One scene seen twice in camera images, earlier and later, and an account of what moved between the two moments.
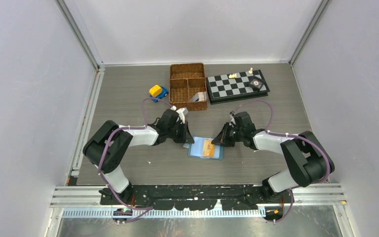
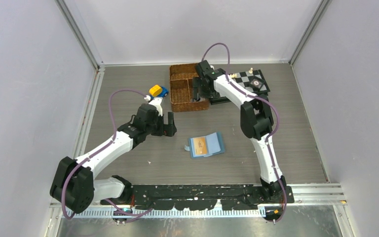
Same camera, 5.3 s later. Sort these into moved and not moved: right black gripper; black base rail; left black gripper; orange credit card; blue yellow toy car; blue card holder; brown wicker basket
Moved: blue card holder; right black gripper; left black gripper; orange credit card
Not moved: blue yellow toy car; brown wicker basket; black base rail
